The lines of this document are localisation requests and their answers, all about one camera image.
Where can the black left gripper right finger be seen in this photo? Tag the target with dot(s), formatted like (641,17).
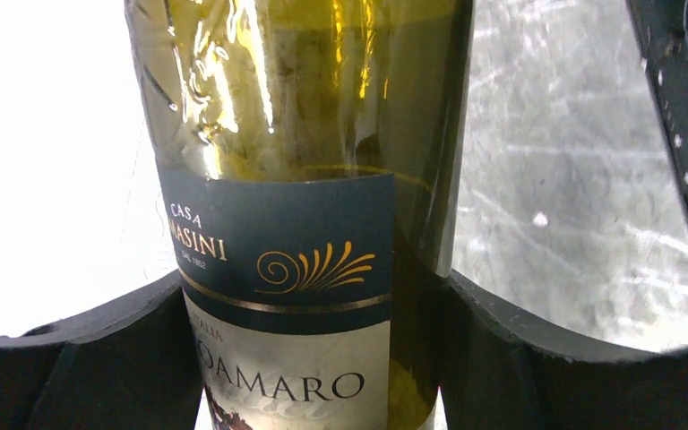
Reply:
(506,368)

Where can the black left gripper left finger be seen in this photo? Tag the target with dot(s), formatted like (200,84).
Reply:
(127,364)

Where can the green labelled wine bottle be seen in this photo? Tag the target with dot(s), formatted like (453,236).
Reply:
(308,155)

